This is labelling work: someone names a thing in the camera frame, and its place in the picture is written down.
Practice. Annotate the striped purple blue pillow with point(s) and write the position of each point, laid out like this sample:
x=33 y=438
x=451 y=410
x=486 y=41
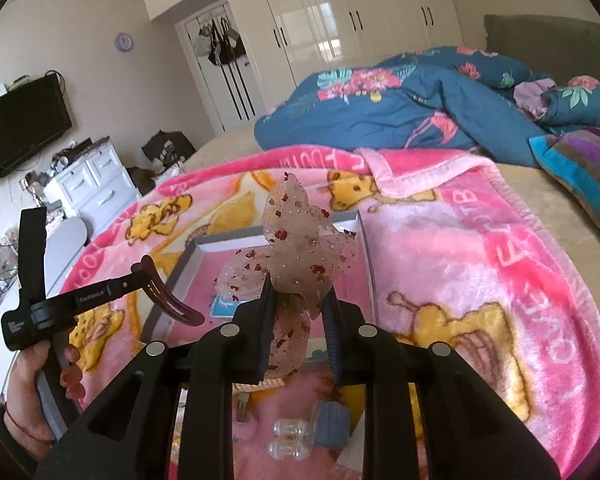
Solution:
x=573 y=160

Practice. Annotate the grey shallow box tray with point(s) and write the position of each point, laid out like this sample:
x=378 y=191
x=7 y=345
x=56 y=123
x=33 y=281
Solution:
x=196 y=271

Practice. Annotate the pink cartoon bear blanket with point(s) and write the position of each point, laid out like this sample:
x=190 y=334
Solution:
x=456 y=255

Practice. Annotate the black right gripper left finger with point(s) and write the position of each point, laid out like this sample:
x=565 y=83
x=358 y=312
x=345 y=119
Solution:
x=255 y=320

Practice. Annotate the black wall television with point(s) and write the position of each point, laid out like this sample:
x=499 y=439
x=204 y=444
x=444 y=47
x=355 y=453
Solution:
x=32 y=116

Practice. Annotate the dark red hair clip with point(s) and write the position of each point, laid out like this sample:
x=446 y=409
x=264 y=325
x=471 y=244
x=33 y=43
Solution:
x=155 y=288

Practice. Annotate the person's left hand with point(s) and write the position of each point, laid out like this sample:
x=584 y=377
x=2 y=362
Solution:
x=24 y=417

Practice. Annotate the bags hanging on door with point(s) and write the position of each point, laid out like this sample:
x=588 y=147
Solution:
x=218 y=41

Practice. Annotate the dark grey headboard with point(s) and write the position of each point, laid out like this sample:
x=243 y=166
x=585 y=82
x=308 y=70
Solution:
x=561 y=47

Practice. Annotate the blue floral quilt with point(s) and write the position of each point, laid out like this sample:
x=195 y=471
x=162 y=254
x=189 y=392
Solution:
x=447 y=97

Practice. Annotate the white drawer dresser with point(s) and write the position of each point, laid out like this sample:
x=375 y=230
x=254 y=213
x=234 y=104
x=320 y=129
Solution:
x=95 y=187

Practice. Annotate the round purple wall clock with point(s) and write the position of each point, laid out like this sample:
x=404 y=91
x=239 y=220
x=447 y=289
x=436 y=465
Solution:
x=123 y=42

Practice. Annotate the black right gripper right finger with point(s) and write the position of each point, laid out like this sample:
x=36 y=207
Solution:
x=345 y=350

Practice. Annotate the blue grey small hair clip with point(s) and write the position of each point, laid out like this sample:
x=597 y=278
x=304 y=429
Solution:
x=330 y=425

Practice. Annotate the black bag on floor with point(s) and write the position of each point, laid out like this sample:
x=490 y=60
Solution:
x=169 y=148

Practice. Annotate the pearl ball hair clip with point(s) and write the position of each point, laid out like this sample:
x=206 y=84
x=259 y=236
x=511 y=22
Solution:
x=291 y=439

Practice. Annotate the white glossy wardrobe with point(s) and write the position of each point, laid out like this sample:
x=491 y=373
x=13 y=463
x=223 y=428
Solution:
x=288 y=40

